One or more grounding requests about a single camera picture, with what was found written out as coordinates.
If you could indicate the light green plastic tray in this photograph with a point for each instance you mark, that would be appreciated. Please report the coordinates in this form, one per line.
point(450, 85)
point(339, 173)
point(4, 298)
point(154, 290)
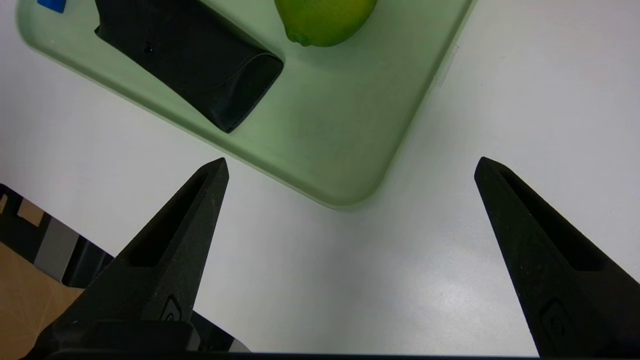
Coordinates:
point(330, 135)

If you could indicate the white marker with blue cap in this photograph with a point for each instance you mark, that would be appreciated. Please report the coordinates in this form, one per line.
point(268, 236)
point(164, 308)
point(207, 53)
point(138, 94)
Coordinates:
point(51, 5)

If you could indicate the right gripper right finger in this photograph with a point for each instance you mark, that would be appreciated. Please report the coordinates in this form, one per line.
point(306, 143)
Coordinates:
point(565, 280)

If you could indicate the black leather pouch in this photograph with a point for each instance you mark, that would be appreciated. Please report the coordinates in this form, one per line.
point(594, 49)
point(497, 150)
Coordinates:
point(200, 65)

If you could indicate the green citrus fruit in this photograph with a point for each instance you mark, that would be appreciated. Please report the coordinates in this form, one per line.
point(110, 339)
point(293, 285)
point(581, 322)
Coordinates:
point(325, 20)

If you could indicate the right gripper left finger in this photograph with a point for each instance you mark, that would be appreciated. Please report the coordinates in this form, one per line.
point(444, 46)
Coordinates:
point(165, 260)

